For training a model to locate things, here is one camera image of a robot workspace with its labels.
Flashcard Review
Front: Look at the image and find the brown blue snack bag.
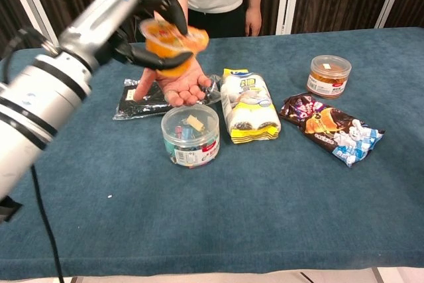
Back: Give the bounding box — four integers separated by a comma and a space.
278, 92, 386, 168

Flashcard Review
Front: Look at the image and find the black cable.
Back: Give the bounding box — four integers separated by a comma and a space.
30, 163, 65, 283

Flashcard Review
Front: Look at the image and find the black foil snack bag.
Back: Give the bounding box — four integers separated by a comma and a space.
111, 74, 222, 121

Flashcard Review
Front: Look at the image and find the person's hanging bare hand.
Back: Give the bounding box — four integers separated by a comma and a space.
244, 6, 263, 38

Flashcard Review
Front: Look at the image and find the blue table cloth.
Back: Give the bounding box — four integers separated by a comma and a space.
0, 26, 424, 279

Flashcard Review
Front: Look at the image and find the orange jelly cup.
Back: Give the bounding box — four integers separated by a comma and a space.
138, 19, 210, 78

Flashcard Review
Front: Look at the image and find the white yellow snack package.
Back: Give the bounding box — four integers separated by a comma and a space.
219, 68, 282, 145

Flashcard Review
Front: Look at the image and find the person's open bare hand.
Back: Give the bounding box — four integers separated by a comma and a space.
134, 59, 213, 107

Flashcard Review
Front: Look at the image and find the clear jar with colourful clips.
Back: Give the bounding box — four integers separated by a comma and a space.
160, 103, 221, 166

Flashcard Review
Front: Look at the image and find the clear jar with brown snacks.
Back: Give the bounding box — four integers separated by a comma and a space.
306, 54, 352, 99

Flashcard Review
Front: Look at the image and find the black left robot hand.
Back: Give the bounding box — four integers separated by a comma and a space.
107, 0, 193, 71

